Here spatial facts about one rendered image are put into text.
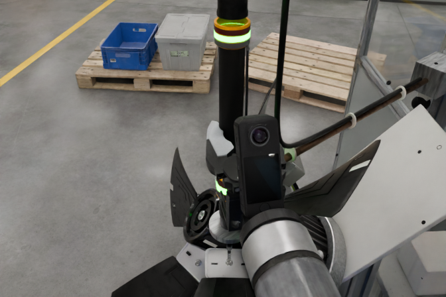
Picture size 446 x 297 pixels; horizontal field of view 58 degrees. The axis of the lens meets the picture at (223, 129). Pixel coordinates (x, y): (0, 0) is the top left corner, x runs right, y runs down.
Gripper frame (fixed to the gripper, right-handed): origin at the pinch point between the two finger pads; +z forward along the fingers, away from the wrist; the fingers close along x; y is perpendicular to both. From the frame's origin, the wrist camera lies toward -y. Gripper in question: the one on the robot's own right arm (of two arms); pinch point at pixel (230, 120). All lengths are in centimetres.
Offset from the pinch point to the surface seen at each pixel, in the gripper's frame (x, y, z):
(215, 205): -1.0, 24.3, 6.8
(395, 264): 51, 64, 11
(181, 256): -8.3, 39.1, 7.7
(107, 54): -38, 123, 295
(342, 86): 152, 137, 219
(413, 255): 52, 55, 7
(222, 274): -2.0, 31.2, -3.6
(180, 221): -6, 52, 29
